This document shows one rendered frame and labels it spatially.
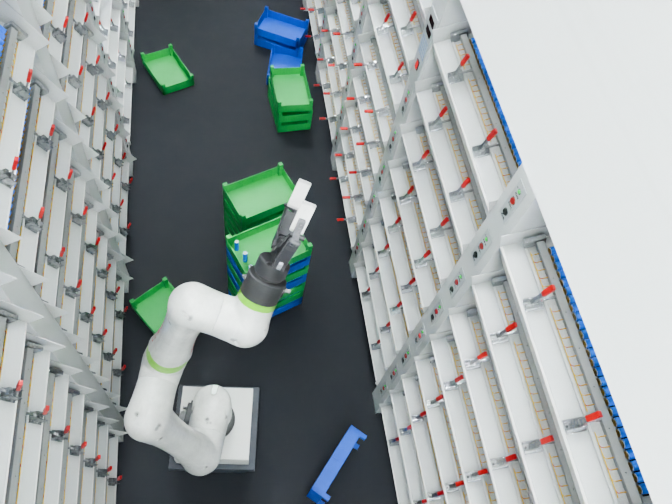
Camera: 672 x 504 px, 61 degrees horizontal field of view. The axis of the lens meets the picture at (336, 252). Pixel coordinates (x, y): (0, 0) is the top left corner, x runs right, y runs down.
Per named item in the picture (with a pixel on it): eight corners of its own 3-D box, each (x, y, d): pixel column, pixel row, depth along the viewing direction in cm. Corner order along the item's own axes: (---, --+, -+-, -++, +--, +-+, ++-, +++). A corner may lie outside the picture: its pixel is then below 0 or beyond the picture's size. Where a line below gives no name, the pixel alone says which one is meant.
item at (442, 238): (442, 292, 178) (439, 273, 166) (403, 141, 207) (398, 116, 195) (508, 277, 176) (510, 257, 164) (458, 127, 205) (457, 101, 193)
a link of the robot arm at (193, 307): (197, 336, 161) (185, 373, 155) (157, 323, 158) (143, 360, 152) (229, 284, 132) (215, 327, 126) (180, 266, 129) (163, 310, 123)
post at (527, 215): (375, 413, 263) (549, 179, 114) (372, 393, 268) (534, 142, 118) (417, 408, 267) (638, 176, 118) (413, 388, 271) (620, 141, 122)
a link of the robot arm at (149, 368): (175, 393, 169) (133, 384, 166) (186, 353, 176) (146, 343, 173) (186, 376, 155) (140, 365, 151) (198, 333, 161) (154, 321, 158)
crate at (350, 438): (306, 496, 241) (322, 507, 240) (311, 488, 224) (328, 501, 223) (343, 435, 256) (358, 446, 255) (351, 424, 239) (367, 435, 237)
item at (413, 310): (410, 339, 212) (406, 327, 200) (380, 204, 241) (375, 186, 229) (465, 328, 209) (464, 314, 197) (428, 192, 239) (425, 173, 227)
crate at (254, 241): (247, 283, 234) (247, 274, 227) (225, 245, 242) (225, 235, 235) (311, 255, 245) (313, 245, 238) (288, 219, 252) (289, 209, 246)
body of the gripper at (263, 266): (283, 270, 135) (299, 237, 131) (284, 288, 127) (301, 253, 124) (253, 260, 132) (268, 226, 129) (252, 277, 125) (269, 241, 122)
